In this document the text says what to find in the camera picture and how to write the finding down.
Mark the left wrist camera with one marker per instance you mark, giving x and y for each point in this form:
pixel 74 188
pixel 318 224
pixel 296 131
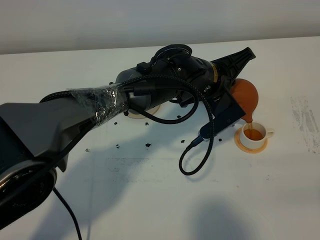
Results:
pixel 225 111

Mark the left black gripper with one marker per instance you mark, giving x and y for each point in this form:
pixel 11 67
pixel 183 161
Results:
pixel 211 78

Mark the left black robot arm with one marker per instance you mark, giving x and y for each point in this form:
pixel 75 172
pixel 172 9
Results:
pixel 36 138

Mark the near white teacup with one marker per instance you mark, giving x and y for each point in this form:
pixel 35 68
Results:
pixel 257 131

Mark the brown clay teapot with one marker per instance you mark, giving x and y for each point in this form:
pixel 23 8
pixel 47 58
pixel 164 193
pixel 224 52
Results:
pixel 246 95

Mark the near orange coaster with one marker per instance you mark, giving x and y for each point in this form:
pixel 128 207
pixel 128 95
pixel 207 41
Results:
pixel 247 145

